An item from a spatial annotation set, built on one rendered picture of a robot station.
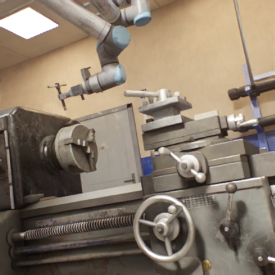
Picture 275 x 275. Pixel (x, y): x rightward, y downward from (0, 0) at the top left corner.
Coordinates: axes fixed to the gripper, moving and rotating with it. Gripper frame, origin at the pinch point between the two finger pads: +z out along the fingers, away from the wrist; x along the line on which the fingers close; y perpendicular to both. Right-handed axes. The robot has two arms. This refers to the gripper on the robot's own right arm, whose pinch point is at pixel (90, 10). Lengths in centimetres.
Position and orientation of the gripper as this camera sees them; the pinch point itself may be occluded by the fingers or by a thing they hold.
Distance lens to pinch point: 205.4
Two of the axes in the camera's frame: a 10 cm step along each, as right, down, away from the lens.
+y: -1.6, 6.8, -7.2
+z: -8.9, 2.1, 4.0
